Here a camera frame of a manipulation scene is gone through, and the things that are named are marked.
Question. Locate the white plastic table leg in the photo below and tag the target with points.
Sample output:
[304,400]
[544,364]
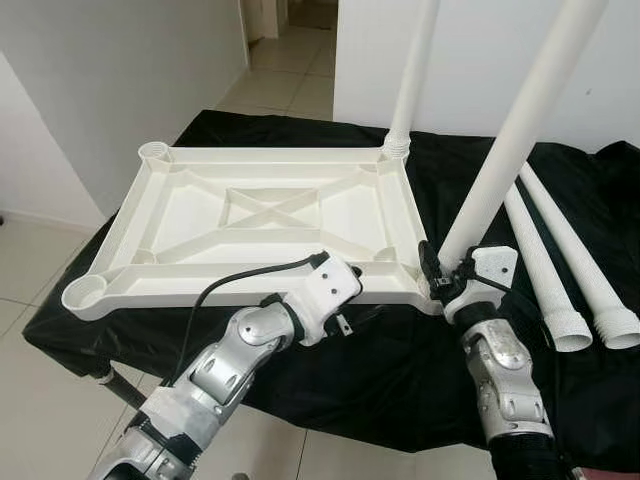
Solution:
[524,120]
[545,270]
[413,70]
[571,250]

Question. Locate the white plastic table top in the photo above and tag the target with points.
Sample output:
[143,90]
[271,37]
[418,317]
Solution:
[200,240]

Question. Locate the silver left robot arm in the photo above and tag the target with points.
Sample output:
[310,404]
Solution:
[235,350]

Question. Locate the black metal table leg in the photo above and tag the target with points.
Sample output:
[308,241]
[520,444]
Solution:
[120,385]

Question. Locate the pink stool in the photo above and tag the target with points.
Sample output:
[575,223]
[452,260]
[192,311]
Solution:
[610,473]

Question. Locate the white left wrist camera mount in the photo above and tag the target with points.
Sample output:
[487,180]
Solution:
[325,290]

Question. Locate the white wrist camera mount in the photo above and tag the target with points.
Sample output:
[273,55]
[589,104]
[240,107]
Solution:
[325,290]
[495,265]

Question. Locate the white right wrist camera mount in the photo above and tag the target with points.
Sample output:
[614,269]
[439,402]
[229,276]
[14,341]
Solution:
[495,265]

